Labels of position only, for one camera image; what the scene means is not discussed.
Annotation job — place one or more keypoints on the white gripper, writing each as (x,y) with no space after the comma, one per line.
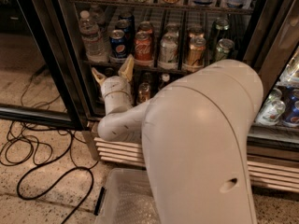
(114,85)

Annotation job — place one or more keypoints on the blue pepsi can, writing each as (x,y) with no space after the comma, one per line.
(129,16)
(125,26)
(118,43)

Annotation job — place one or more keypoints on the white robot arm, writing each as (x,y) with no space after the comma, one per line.
(194,140)

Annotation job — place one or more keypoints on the front red coca-cola can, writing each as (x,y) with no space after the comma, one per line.
(143,43)

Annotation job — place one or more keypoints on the red coca-cola can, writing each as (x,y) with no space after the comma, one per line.
(143,43)
(146,26)

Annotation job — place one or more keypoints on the gold can bottom shelf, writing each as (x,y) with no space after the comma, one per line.
(144,93)

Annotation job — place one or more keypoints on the rear red coca-cola can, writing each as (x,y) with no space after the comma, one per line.
(146,26)

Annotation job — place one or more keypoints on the front silver diet soda can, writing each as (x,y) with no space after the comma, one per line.
(168,49)

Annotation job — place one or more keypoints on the stainless steel fridge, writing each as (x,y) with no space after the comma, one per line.
(265,33)

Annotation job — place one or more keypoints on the rear silver soda can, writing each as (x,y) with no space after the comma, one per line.
(172,28)

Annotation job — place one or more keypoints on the front gold soda can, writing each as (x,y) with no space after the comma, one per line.
(196,50)

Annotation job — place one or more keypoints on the gold soda can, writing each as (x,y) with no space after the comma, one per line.
(196,50)
(196,31)

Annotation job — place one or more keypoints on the rear gold soda can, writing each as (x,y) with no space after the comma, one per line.
(196,31)

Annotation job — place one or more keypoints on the open glass fridge door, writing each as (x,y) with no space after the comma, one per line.
(38,81)

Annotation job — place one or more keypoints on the front green soda can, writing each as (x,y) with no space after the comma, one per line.
(224,49)

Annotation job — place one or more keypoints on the green soda can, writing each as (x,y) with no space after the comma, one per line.
(219,30)
(224,49)

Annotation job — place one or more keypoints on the rear green soda can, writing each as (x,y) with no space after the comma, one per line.
(219,30)

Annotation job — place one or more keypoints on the white can right compartment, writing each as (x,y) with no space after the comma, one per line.
(272,109)

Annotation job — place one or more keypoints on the blue pepsi can right compartment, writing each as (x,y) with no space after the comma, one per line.
(290,117)

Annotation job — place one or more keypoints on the front clear water bottle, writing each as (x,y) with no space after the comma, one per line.
(92,38)

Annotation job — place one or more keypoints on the clear water bottle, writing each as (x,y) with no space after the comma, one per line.
(92,38)
(99,16)

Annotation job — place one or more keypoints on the right brown tea bottle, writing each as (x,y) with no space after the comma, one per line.
(163,81)

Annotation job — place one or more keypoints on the rear clear water bottle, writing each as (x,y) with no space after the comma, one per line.
(99,16)

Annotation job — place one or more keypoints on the clear plastic storage bin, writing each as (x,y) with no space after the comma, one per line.
(109,194)

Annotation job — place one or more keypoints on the bubble wrap sheet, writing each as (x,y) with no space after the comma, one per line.
(136,205)

